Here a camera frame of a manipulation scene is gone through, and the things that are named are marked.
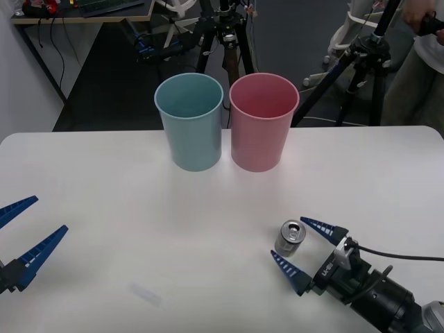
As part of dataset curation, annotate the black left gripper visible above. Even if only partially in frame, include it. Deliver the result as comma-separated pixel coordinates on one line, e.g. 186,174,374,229
0,196,69,296

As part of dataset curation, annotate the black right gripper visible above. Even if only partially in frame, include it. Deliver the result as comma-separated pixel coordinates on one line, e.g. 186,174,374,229
270,216,373,306

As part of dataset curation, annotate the silver drink can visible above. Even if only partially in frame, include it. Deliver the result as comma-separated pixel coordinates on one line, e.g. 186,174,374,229
274,219,307,258

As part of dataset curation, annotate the person's hand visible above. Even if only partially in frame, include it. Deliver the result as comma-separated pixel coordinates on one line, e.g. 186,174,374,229
402,0,438,35

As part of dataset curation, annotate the pink plastic bin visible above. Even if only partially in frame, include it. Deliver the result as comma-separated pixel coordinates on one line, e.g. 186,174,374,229
228,72,300,173

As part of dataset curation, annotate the pale blue plastic bin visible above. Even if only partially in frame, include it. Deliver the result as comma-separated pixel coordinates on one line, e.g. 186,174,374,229
153,72,224,173

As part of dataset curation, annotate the person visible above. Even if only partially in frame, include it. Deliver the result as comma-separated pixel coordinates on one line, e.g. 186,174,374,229
380,0,444,127

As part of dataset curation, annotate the black tripod with blue bands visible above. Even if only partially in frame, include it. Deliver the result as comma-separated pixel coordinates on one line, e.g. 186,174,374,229
290,0,404,128

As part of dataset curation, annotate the white wheeled stand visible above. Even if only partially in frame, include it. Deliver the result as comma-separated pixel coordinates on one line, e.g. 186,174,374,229
302,0,370,88

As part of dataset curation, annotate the black and blue floor device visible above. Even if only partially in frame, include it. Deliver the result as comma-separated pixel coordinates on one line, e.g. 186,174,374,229
134,33,185,62

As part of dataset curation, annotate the black and red gadget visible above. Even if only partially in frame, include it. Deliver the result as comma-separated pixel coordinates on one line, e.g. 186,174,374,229
22,0,59,15

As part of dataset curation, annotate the dark desk with wooden edge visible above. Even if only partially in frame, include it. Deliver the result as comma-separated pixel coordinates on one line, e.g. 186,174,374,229
10,0,155,105

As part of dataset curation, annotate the dark laptop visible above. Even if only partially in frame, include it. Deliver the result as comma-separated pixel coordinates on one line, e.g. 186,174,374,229
73,0,145,17

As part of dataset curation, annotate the black handheld controller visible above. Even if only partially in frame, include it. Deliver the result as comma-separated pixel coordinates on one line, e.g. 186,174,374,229
417,12,444,37

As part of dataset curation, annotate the white office chair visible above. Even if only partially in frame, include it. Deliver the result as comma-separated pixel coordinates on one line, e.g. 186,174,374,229
154,0,197,49

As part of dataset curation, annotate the black hanging cable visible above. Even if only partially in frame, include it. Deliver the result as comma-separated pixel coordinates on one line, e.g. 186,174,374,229
50,15,67,102

